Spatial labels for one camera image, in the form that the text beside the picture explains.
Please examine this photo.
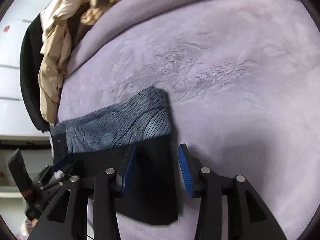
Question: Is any lilac fleece blanket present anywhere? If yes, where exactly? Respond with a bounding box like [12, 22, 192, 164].
[57, 0, 319, 239]

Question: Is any black pants grey waistband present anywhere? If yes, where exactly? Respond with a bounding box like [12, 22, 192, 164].
[50, 87, 178, 225]

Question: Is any brown patterned garment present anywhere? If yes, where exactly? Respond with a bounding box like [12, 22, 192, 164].
[68, 0, 120, 45]

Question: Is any white shelf unit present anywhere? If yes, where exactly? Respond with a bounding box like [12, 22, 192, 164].
[1, 135, 53, 233]

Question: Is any white wardrobe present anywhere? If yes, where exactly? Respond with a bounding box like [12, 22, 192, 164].
[1, 0, 50, 137]

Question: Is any black jacket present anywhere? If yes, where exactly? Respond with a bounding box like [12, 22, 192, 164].
[20, 16, 49, 132]

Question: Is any beige puffer coat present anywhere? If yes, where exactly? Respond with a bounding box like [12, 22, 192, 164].
[38, 0, 99, 125]

